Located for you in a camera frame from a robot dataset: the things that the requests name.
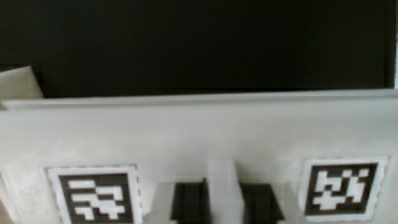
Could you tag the white cabinet door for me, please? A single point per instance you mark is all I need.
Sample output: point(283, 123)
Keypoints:
point(99, 152)

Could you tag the white cabinet body box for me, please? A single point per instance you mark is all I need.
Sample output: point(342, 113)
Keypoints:
point(19, 84)

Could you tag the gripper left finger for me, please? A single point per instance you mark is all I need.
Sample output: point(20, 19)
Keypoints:
point(191, 203)

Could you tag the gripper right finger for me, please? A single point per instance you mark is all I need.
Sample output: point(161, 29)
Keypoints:
point(262, 210)

